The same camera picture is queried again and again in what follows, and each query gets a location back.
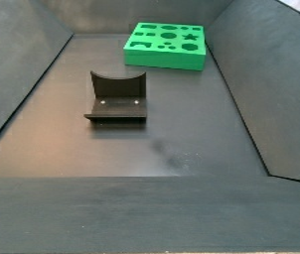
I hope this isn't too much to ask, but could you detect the dark curved block holder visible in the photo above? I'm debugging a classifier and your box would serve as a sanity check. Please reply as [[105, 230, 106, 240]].
[[83, 71, 148, 121]]

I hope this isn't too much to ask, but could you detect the green foam shape board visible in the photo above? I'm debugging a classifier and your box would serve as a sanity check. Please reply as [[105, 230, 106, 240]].
[[124, 22, 207, 70]]

